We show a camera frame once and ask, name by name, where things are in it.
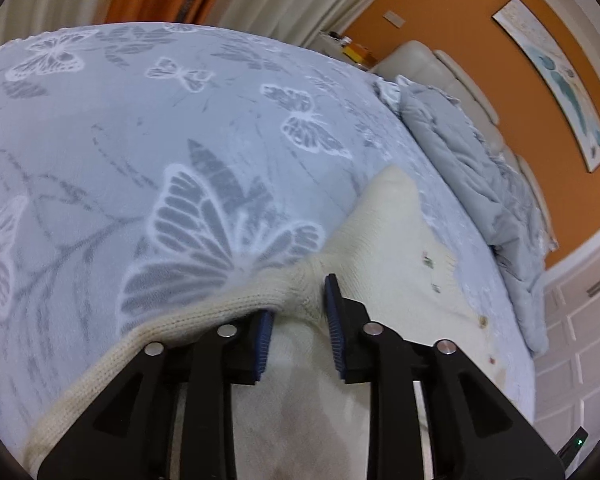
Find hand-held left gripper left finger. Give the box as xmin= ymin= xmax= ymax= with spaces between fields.
xmin=37 ymin=308 xmax=275 ymax=480

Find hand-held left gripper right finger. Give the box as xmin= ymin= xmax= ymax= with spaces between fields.
xmin=323 ymin=273 xmax=566 ymax=480

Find cream knit sweater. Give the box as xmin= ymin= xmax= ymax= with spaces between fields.
xmin=24 ymin=165 xmax=512 ymax=480

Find white panelled cabinet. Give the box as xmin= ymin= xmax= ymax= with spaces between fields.
xmin=529 ymin=232 xmax=600 ymax=461

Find grey crumpled quilt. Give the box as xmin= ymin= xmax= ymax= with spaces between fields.
xmin=373 ymin=75 xmax=560 ymax=358

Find grey butterfly print blanket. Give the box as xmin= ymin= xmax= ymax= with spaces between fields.
xmin=0 ymin=22 xmax=537 ymax=461

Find cream padded headboard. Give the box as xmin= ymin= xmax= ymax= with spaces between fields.
xmin=368 ymin=40 xmax=557 ymax=250

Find cluttered bedside table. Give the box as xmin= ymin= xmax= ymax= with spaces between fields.
xmin=316 ymin=30 xmax=381 ymax=72

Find framed wall picture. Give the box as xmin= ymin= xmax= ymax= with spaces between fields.
xmin=491 ymin=0 xmax=600 ymax=174

